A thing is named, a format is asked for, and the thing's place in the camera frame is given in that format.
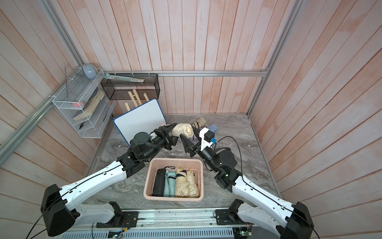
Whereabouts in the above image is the beige umbrella black lining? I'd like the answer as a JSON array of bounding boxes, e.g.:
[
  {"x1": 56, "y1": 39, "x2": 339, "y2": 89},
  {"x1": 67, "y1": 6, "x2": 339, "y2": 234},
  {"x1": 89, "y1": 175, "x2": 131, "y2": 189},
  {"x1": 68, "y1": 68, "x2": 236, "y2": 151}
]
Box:
[{"x1": 175, "y1": 167, "x2": 190, "y2": 198}]

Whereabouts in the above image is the beige umbrella with wooden handle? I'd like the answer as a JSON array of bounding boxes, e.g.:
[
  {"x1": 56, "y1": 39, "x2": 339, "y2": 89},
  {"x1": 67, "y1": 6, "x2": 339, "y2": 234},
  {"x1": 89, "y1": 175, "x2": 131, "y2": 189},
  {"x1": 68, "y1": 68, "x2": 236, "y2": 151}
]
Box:
[{"x1": 186, "y1": 170, "x2": 200, "y2": 198}]

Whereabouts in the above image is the light blue folded umbrella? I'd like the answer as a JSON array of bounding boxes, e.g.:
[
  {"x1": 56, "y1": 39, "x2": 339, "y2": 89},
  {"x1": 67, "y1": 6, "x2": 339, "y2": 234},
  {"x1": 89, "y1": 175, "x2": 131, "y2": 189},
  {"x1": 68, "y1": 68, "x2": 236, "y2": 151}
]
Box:
[{"x1": 208, "y1": 124, "x2": 218, "y2": 133}]

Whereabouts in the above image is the mint green umbrella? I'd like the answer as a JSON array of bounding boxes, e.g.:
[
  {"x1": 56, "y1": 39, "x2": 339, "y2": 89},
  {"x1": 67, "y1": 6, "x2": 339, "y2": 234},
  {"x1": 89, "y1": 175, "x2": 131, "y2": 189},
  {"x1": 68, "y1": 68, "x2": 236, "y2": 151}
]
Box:
[
  {"x1": 168, "y1": 172, "x2": 176, "y2": 197},
  {"x1": 163, "y1": 170, "x2": 170, "y2": 197}
]

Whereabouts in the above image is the book on shelf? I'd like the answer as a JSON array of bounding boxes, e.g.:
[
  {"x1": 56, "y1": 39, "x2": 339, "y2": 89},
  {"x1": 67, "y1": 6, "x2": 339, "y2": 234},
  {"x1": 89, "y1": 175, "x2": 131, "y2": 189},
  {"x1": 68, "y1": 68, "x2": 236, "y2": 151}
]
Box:
[{"x1": 73, "y1": 88, "x2": 104, "y2": 121}]

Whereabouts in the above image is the white wire shelf rack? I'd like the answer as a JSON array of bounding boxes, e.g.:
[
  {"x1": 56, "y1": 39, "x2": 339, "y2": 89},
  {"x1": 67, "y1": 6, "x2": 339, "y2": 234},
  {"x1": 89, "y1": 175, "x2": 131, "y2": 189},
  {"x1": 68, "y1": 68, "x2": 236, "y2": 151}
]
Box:
[{"x1": 53, "y1": 67, "x2": 115, "y2": 139}]

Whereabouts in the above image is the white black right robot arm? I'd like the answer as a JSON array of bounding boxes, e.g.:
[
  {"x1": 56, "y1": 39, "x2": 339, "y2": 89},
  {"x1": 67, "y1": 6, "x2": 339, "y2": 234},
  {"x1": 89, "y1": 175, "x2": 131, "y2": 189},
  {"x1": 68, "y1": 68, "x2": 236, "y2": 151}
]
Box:
[{"x1": 180, "y1": 127, "x2": 315, "y2": 239}]

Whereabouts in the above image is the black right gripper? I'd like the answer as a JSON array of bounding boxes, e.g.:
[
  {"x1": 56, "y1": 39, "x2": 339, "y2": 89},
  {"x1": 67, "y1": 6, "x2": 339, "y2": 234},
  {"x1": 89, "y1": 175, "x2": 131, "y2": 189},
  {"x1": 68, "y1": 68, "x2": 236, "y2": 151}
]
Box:
[{"x1": 183, "y1": 128, "x2": 222, "y2": 176}]

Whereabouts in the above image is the pink plastic storage box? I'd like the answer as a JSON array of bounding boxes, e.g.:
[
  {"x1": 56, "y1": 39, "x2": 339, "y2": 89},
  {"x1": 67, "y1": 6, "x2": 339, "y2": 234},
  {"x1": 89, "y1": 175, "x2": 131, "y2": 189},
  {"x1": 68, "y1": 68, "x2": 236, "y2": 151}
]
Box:
[{"x1": 143, "y1": 158, "x2": 204, "y2": 202}]

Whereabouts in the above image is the pink eraser on shelf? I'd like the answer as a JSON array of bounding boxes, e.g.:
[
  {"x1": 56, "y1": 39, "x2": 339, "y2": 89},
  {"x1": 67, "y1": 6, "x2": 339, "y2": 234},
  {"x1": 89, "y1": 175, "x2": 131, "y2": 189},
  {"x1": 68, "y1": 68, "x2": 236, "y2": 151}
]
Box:
[{"x1": 73, "y1": 102, "x2": 85, "y2": 108}]

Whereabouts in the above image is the green paper cutter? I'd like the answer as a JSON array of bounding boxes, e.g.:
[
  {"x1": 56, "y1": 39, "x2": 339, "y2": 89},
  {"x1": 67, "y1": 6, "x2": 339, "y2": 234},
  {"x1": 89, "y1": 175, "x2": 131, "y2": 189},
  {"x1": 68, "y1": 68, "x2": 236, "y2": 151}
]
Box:
[{"x1": 104, "y1": 73, "x2": 144, "y2": 83}]

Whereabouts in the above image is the blue framed whiteboard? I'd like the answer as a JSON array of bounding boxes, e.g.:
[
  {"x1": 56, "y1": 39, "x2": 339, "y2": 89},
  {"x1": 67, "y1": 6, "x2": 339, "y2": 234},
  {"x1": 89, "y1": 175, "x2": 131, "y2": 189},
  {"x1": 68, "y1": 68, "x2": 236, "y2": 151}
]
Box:
[{"x1": 113, "y1": 99, "x2": 167, "y2": 145}]

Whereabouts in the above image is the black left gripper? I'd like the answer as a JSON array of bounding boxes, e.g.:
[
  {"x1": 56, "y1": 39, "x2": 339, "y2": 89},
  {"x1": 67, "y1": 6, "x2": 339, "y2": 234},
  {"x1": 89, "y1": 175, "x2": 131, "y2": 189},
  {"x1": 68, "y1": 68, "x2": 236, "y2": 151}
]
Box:
[{"x1": 142, "y1": 122, "x2": 181, "y2": 161}]

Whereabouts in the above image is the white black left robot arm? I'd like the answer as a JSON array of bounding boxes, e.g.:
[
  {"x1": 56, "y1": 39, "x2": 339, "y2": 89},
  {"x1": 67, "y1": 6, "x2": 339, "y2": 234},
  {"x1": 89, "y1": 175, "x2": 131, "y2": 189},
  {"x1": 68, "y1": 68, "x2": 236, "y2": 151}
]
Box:
[{"x1": 41, "y1": 123, "x2": 194, "y2": 237}]

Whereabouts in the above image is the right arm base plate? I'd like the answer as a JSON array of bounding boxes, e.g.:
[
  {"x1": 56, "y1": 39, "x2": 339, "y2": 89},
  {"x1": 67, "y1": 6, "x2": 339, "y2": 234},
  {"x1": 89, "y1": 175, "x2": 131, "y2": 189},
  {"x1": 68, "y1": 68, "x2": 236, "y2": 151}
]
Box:
[{"x1": 214, "y1": 199, "x2": 248, "y2": 226}]

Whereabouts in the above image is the black mesh basket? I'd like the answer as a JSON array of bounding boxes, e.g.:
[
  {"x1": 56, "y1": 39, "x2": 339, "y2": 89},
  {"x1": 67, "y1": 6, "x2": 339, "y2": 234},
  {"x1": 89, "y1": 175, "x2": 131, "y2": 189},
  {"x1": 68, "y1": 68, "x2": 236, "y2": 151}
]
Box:
[{"x1": 101, "y1": 73, "x2": 160, "y2": 100}]

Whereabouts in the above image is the grey round speaker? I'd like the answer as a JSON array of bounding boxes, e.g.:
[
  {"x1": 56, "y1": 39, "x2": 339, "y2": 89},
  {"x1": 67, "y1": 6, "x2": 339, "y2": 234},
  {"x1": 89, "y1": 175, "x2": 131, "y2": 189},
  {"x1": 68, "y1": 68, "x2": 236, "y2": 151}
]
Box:
[{"x1": 82, "y1": 63, "x2": 98, "y2": 81}]

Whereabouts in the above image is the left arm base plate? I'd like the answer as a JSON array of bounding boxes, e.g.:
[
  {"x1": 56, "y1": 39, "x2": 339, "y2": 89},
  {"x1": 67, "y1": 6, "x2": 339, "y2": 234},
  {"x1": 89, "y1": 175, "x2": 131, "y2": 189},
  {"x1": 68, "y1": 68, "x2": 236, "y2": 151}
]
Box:
[{"x1": 96, "y1": 201, "x2": 139, "y2": 229}]

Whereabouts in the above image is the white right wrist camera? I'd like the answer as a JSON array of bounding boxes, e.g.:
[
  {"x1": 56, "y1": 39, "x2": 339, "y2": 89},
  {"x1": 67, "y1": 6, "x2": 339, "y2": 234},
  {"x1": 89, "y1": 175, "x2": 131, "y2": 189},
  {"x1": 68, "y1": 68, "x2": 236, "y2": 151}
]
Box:
[{"x1": 199, "y1": 127, "x2": 217, "y2": 151}]

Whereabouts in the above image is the beige black-striped umbrella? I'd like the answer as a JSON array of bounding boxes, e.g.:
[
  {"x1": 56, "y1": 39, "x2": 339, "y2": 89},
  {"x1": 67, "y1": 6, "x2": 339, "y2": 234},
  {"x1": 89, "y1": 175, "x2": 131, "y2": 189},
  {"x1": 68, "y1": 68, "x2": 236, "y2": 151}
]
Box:
[{"x1": 162, "y1": 123, "x2": 194, "y2": 138}]

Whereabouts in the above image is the small beige striped umbrella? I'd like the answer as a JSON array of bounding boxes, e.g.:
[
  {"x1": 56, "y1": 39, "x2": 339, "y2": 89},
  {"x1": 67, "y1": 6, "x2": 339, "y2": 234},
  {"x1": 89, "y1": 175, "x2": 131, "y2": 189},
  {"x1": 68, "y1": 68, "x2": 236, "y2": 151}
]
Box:
[{"x1": 192, "y1": 118, "x2": 207, "y2": 129}]

